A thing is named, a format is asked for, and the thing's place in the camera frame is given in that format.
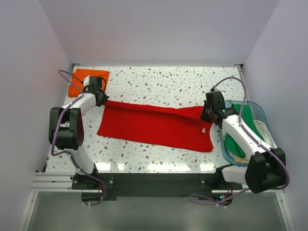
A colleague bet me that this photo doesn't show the clear blue plastic basket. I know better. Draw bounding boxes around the clear blue plastic basket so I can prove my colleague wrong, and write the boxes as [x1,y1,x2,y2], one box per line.
[219,101,268,165]

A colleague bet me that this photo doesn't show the red t shirt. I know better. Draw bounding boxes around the red t shirt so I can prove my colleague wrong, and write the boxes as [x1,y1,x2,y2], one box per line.
[97,101,213,153]

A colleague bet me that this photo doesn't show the beige t shirt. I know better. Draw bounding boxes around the beige t shirt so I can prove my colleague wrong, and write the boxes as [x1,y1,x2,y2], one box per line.
[232,155,249,167]

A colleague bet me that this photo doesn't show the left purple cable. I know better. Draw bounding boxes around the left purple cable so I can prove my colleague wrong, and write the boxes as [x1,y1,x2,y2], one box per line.
[51,69,107,207]

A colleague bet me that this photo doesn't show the white t shirt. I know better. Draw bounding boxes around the white t shirt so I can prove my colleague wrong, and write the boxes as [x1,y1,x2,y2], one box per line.
[253,120,277,148]

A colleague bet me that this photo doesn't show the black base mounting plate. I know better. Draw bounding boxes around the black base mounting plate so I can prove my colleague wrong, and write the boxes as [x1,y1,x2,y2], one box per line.
[70,172,243,203]

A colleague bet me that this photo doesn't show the folded orange t shirt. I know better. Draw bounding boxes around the folded orange t shirt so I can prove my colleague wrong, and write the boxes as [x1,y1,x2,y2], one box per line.
[67,68,110,98]

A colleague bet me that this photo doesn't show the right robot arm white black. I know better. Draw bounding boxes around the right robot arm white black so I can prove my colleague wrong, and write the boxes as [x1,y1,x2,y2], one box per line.
[200,90,289,193]

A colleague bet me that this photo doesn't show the green t shirt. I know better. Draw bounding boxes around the green t shirt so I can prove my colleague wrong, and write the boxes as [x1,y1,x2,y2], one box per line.
[221,101,267,161]

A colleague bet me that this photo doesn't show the purple cable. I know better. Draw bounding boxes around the purple cable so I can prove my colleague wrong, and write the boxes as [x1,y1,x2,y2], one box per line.
[189,77,291,205]
[51,69,107,207]

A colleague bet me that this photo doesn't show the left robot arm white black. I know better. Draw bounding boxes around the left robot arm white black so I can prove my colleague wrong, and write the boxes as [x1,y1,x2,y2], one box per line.
[49,76,108,191]

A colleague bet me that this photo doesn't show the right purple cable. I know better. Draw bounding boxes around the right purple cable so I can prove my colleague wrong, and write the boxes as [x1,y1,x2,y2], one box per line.
[189,77,291,205]

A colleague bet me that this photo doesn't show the aluminium frame rail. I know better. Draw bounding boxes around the aluminium frame rail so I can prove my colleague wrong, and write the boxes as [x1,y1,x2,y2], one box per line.
[30,171,80,192]

